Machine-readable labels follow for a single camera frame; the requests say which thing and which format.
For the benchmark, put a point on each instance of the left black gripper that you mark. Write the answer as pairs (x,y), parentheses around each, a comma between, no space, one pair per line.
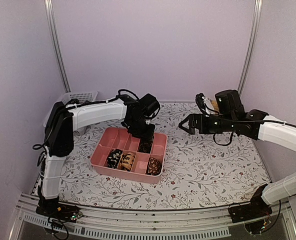
(149,134)

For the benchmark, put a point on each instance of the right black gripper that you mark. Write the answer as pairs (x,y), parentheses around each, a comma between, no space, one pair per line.
(193,118)

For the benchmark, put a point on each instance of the brown green patterned tie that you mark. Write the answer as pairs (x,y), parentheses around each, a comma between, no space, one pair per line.
(145,146)

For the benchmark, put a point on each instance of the pink divided organizer box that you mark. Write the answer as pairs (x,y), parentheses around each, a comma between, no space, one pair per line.
(118,138)

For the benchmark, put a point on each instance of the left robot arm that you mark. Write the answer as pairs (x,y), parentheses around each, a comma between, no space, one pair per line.
(66,120)

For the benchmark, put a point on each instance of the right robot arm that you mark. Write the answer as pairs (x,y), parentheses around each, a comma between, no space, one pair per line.
(261,127)

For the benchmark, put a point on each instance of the pile of dark ties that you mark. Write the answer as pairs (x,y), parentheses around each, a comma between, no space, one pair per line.
(76,101)

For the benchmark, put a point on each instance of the yellow patterned rolled tie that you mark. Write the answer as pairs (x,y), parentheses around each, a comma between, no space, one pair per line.
(126,161)

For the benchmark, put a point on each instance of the black white rolled tie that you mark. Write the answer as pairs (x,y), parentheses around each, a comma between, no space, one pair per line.
(113,158)

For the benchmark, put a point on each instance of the dark red rolled tie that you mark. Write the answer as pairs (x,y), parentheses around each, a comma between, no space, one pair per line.
(153,167)

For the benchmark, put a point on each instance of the floral patterned table mat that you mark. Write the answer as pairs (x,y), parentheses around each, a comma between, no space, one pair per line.
(199,170)

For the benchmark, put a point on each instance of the white plastic mesh basket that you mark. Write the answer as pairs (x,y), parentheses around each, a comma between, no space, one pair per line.
(79,97)

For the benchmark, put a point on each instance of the front aluminium rail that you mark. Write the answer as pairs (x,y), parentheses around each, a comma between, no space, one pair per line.
(99,223)

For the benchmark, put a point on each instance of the right aluminium frame post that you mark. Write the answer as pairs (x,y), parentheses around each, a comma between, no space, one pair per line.
(251,45)

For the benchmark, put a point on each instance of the aluminium frame post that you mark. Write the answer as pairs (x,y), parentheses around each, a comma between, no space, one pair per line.
(251,45)
(56,45)

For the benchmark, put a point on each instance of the left aluminium frame post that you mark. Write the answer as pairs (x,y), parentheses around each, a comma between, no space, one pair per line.
(56,45)

